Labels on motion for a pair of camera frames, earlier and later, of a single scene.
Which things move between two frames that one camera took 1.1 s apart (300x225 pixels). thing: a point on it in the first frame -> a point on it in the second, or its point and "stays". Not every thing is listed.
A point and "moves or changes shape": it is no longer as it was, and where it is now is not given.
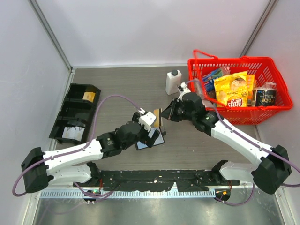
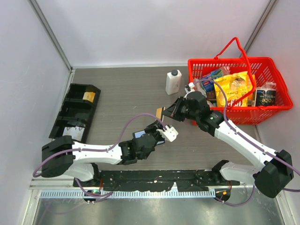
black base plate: [185, 180] stays
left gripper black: [150, 141] -> [153, 127]
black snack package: [266, 95] stays
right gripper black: [170, 112] stays
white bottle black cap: [173, 80] stays
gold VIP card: [156, 123] moves or changes shape
